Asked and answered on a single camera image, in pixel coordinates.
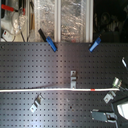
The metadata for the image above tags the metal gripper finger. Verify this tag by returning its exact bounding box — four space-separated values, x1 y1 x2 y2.
113 77 122 88
122 57 128 69

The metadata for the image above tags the grey robot gripper body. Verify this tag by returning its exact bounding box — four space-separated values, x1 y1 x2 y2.
112 97 128 121

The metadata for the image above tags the white cable with red mark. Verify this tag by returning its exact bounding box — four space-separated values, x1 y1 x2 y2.
0 87 120 93

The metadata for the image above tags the right blue clamp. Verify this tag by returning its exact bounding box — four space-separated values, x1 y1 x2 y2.
89 37 101 52

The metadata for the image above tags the blue clamp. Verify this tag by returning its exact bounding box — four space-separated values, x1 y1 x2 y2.
38 29 57 52
89 37 101 52

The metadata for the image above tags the clear plastic storage bin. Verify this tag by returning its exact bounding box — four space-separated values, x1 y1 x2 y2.
34 0 94 43

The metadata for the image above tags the left blue clamp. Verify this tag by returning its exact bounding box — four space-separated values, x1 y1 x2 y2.
38 29 57 52

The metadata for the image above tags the black perforated pegboard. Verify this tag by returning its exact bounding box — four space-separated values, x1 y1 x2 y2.
0 43 128 128

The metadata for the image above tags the right metal cable clip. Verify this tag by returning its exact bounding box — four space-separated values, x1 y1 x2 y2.
103 92 116 103

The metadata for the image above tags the metal cable clip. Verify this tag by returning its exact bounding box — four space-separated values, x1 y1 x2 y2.
70 71 77 89
30 95 44 113
103 92 116 103

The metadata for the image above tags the lower right metal bracket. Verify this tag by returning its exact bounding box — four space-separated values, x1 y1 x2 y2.
91 110 117 123

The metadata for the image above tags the centre metal cable clip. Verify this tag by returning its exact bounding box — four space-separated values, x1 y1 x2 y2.
70 71 77 89

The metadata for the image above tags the lower left metal cable clip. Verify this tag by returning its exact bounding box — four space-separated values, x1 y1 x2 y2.
30 95 44 113

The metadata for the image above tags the red handled tool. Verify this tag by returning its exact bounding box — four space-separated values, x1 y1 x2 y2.
1 4 25 15

